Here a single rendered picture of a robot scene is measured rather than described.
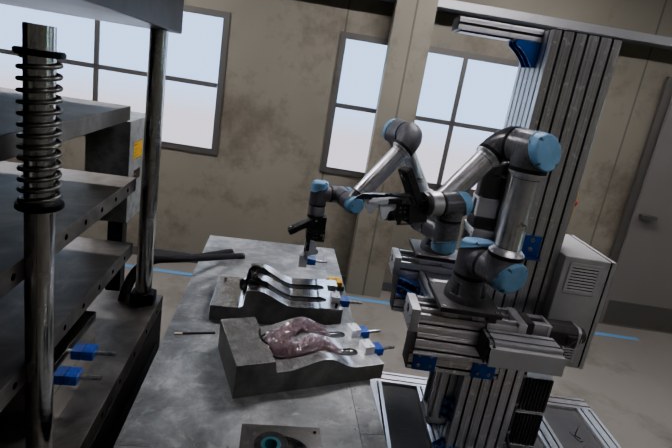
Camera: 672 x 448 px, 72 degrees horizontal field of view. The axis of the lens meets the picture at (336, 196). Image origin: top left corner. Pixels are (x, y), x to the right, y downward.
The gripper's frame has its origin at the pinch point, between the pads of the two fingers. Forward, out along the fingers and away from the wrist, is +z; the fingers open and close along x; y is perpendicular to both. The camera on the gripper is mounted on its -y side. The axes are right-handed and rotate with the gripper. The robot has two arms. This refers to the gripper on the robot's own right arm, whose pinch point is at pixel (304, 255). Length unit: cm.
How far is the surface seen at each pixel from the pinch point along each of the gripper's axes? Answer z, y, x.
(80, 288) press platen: -9, -70, -66
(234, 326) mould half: 4, -25, -58
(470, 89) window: -87, 128, 169
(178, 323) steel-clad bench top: 15, -46, -41
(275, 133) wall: -28, -21, 187
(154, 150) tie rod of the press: -45, -61, -27
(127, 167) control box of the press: -35, -73, -17
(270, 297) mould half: 3.6, -13.9, -36.1
